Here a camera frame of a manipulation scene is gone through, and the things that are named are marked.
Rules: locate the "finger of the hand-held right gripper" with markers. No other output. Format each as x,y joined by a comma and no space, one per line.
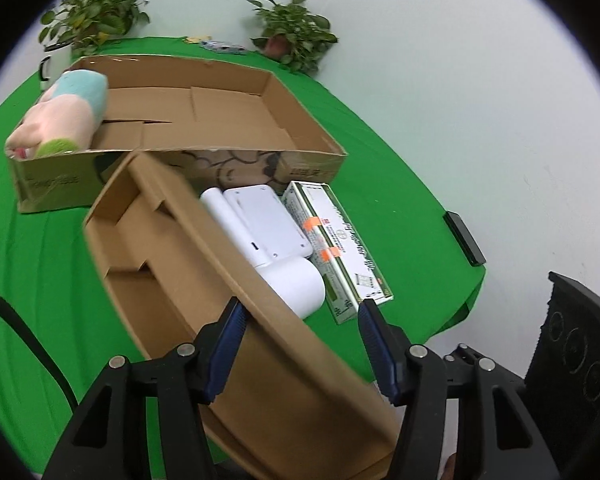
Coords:
505,376

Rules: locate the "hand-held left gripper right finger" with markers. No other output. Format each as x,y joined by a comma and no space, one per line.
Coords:
377,345

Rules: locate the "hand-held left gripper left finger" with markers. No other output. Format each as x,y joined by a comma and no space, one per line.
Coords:
226,350

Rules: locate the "small cardboard box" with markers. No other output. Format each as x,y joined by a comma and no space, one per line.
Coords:
300,375

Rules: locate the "white tube device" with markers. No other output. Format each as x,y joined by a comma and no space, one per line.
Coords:
295,280

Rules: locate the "large cardboard box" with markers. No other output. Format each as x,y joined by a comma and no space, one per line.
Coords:
220,120

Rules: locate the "green and white carton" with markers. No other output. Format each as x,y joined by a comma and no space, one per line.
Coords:
350,255

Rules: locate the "black phone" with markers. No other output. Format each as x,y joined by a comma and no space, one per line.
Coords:
465,239

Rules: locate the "green tablecloth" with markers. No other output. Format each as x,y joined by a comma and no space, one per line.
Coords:
405,185

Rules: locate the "pink and teal plush toy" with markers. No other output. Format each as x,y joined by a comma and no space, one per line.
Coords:
62,115

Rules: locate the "colourful patterned packet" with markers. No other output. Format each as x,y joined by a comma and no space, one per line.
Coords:
222,46

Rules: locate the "small yellow item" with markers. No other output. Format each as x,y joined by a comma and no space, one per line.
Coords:
196,39

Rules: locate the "potted plant with red pot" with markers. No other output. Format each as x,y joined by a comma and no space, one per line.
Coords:
295,35

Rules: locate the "white enamel mug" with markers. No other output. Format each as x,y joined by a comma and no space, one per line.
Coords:
55,65

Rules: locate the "leafy potted plant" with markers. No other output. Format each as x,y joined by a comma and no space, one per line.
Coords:
97,12

